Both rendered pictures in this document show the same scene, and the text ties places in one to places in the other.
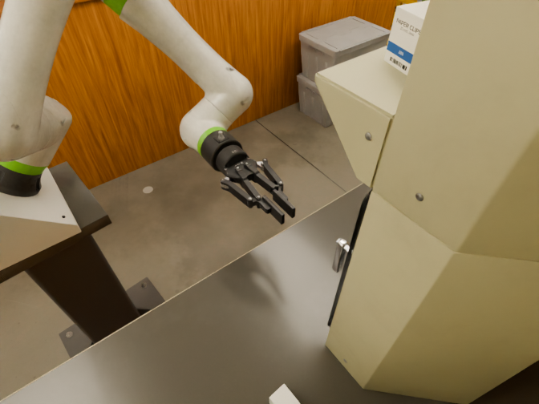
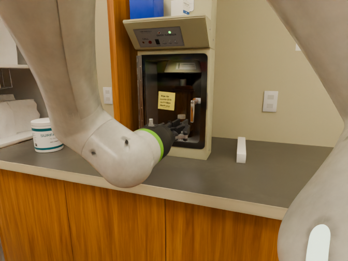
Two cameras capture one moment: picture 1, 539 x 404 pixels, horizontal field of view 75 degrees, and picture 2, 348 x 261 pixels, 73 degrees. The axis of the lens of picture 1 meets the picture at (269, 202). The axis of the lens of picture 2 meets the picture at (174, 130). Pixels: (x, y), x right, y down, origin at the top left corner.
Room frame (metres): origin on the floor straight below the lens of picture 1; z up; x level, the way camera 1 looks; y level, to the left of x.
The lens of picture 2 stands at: (0.96, 0.61, 1.32)
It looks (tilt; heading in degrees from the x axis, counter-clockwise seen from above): 14 degrees down; 236
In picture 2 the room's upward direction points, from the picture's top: straight up
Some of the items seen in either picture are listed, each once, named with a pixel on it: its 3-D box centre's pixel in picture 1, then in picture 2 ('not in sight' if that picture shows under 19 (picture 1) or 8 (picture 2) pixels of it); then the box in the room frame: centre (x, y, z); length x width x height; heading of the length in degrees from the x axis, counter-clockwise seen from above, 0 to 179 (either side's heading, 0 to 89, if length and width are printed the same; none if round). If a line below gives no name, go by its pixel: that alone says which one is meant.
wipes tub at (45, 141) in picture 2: not in sight; (47, 134); (0.84, -0.68, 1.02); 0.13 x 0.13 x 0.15
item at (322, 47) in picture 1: (342, 53); not in sight; (2.72, -0.57, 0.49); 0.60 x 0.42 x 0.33; 127
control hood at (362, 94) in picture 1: (427, 90); (167, 33); (0.43, -0.21, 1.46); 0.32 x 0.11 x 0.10; 127
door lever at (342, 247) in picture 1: (346, 261); (193, 110); (0.35, -0.14, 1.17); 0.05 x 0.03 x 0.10; 37
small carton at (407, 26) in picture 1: (421, 38); (180, 10); (0.40, -0.17, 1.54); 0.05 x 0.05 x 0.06; 25
